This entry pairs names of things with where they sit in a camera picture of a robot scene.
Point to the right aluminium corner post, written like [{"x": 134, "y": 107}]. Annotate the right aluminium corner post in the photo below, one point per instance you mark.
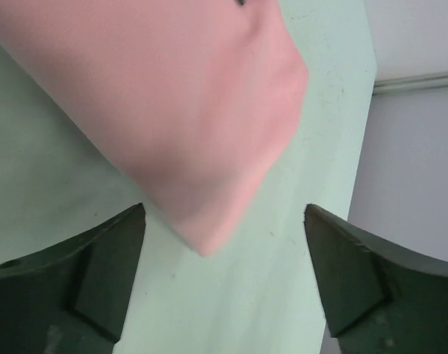
[{"x": 411, "y": 85}]

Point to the pink t-shirt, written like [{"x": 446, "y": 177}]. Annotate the pink t-shirt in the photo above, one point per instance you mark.
[{"x": 194, "y": 100}]

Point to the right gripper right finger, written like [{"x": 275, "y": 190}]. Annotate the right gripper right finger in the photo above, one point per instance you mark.
[{"x": 377, "y": 296}]

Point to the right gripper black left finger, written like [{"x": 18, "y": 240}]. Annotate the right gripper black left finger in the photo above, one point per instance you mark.
[{"x": 72, "y": 297}]

